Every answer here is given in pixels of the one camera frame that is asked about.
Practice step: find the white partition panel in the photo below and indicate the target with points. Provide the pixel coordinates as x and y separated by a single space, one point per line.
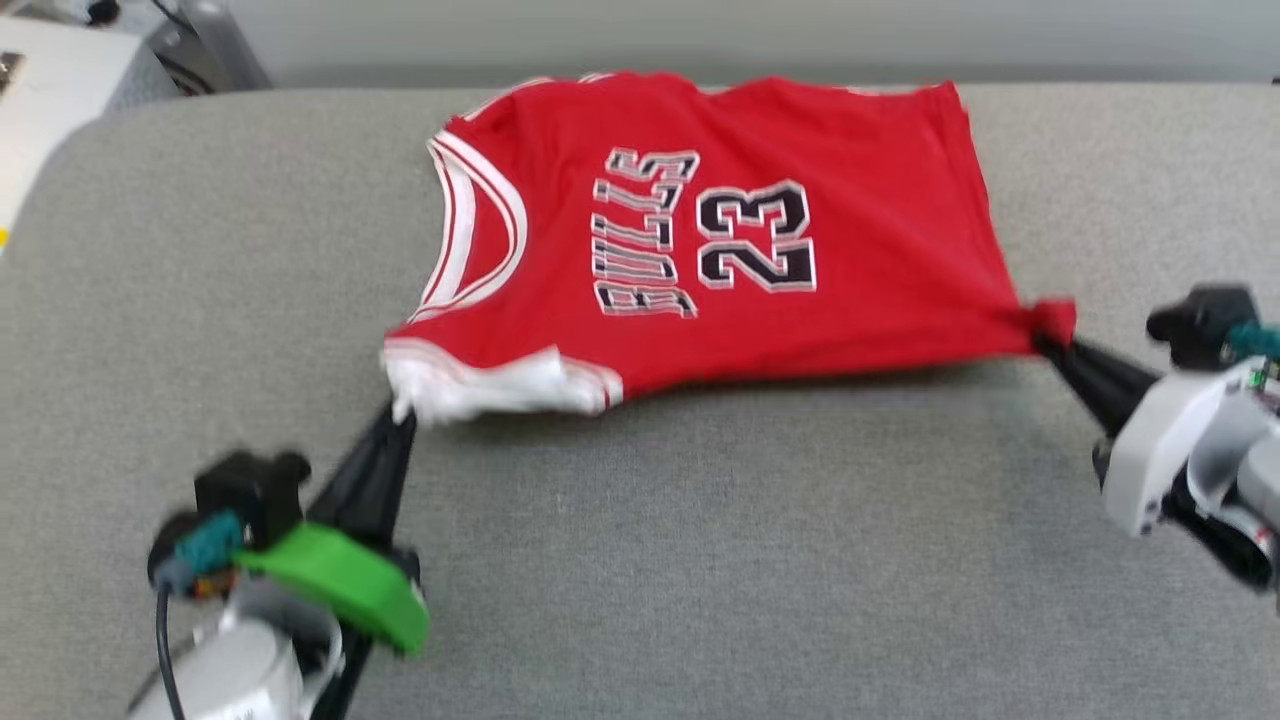
750 35

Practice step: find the red basketball jersey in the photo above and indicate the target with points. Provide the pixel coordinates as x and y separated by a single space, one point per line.
720 220

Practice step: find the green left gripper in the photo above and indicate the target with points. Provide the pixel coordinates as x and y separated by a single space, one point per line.
350 590

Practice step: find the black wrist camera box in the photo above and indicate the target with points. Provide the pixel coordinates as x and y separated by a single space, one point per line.
1200 320
250 490

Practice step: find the grey partition post with foot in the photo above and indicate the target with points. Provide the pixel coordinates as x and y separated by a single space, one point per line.
215 45

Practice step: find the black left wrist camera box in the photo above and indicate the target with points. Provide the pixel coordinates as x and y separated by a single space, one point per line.
250 490

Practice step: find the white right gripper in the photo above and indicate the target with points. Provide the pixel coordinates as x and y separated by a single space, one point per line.
1160 450

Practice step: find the white metal equipment box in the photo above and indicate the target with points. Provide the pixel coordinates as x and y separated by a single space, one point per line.
60 100

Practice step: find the grey fabric sofa cushion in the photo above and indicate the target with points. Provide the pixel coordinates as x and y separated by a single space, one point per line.
700 550

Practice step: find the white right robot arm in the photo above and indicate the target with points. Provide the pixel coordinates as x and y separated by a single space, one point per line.
1245 500

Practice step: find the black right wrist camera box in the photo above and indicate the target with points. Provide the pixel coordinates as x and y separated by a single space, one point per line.
1200 320

